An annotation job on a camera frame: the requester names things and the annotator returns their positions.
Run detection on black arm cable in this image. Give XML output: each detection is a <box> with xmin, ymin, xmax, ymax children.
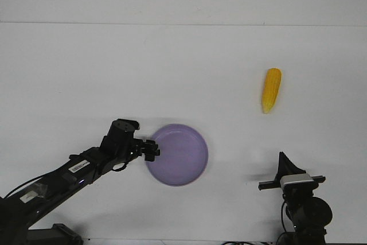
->
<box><xmin>280</xmin><ymin>200</ymin><xmax>288</xmax><ymax>236</ymax></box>

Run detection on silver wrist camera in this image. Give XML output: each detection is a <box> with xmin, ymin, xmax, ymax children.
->
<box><xmin>280</xmin><ymin>173</ymin><xmax>314</xmax><ymax>189</ymax></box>

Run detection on purple round plate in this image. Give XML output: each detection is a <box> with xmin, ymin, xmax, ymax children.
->
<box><xmin>146</xmin><ymin>124</ymin><xmax>209</xmax><ymax>186</ymax></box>

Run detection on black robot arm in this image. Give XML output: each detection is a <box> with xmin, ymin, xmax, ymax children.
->
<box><xmin>258</xmin><ymin>151</ymin><xmax>333</xmax><ymax>244</ymax></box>
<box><xmin>1</xmin><ymin>119</ymin><xmax>160</xmax><ymax>229</ymax></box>

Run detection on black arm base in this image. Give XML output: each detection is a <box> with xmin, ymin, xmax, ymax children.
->
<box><xmin>26</xmin><ymin>223</ymin><xmax>84</xmax><ymax>245</ymax></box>

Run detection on yellow corn cob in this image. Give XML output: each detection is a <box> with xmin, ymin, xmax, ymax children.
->
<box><xmin>261</xmin><ymin>68</ymin><xmax>282</xmax><ymax>114</ymax></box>

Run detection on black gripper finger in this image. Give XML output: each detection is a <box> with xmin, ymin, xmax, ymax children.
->
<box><xmin>282</xmin><ymin>152</ymin><xmax>306</xmax><ymax>176</ymax></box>
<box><xmin>144</xmin><ymin>149</ymin><xmax>160</xmax><ymax>161</ymax></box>
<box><xmin>274</xmin><ymin>151</ymin><xmax>286</xmax><ymax>182</ymax></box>
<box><xmin>145</xmin><ymin>139</ymin><xmax>158</xmax><ymax>150</ymax></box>

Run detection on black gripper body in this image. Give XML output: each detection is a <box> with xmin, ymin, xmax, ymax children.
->
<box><xmin>130</xmin><ymin>138</ymin><xmax>149</xmax><ymax>160</ymax></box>
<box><xmin>258</xmin><ymin>174</ymin><xmax>326</xmax><ymax>199</ymax></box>

